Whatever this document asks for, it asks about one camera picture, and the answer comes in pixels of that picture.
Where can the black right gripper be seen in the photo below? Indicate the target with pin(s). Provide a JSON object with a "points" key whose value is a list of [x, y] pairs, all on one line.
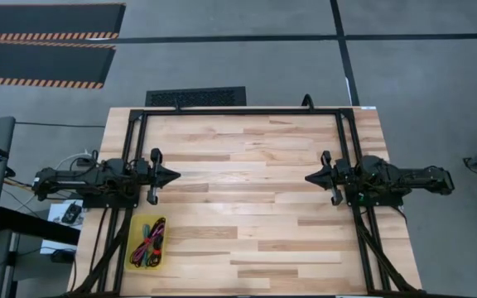
{"points": [[338, 176]]}

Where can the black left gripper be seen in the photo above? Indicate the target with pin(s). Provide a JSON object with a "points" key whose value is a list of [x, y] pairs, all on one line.
{"points": [[155, 178]]}

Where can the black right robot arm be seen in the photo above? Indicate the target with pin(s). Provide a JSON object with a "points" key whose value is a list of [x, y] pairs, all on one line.
{"points": [[396, 178]]}

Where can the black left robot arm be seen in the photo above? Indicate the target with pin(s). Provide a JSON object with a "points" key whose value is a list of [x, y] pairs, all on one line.
{"points": [[85, 180]]}

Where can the yellow translucent plastic tray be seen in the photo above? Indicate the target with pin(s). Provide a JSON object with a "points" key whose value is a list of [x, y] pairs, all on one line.
{"points": [[133, 227]]}

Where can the black floor vent grille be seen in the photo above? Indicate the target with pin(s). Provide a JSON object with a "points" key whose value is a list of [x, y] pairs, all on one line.
{"points": [[197, 97]]}

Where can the black handheld device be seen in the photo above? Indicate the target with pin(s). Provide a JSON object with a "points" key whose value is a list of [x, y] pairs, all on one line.
{"points": [[71, 213]]}

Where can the white paper sheet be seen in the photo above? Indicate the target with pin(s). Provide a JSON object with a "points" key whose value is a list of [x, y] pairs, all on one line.
{"points": [[54, 213]]}

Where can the black power adapter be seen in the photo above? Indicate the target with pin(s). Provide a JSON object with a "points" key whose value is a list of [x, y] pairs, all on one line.
{"points": [[62, 256]]}

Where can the black desk edge bar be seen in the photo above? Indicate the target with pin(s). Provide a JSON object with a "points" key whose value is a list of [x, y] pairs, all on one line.
{"points": [[35, 225]]}

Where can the black hazard-striped floor mat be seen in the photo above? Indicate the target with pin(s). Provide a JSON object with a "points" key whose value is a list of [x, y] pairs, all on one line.
{"points": [[39, 62], [48, 18]]}

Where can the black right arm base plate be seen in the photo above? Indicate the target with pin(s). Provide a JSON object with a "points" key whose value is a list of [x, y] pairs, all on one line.
{"points": [[387, 201]]}

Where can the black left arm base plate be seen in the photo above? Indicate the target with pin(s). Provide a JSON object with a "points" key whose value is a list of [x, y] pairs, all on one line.
{"points": [[97, 203]]}

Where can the black aluminium table frame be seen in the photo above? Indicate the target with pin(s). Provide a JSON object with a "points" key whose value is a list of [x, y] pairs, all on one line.
{"points": [[242, 111]]}

